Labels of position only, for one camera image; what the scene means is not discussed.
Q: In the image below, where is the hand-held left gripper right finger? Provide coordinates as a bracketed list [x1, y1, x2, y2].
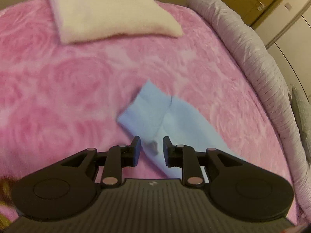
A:
[163, 136, 246, 187]

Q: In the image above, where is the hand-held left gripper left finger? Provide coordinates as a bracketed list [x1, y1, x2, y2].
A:
[61, 136, 142, 189]

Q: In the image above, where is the light blue garment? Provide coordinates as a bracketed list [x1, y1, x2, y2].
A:
[116, 79, 247, 179]

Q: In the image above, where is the pink floral blanket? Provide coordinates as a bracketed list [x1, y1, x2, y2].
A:
[0, 0, 299, 227]

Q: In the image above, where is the lilac ribbed quilt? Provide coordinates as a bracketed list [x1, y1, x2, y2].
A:
[187, 0, 311, 222]

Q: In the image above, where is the grey pillow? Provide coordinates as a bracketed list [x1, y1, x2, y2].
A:
[290, 84, 311, 161]

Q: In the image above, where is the white folded cloth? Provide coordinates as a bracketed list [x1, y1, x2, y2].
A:
[48, 0, 183, 44]

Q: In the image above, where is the cream wardrobe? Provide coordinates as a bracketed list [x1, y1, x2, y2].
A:
[250, 0, 311, 97]

